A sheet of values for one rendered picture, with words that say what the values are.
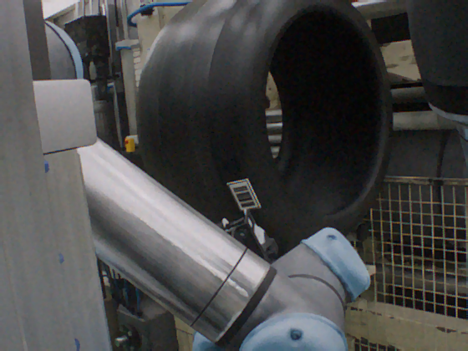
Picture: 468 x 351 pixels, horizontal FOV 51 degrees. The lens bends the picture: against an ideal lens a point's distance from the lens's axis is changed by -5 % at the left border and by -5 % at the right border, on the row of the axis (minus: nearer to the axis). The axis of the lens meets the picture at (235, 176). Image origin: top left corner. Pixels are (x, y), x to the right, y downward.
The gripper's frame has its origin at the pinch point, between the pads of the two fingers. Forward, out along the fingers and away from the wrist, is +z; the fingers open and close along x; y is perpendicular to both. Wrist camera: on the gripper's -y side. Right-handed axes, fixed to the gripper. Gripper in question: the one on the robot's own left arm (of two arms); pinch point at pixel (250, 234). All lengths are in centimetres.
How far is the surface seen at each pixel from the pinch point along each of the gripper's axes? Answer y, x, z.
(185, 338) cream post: -38, 41, 43
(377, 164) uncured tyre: -11.8, -25.0, 37.9
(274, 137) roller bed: -5, -2, 80
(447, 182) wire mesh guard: -25, -39, 42
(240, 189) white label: 5.3, -0.3, 7.8
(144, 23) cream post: 41, 12, 58
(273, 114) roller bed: 1, -5, 80
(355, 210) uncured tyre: -15.7, -16.3, 28.1
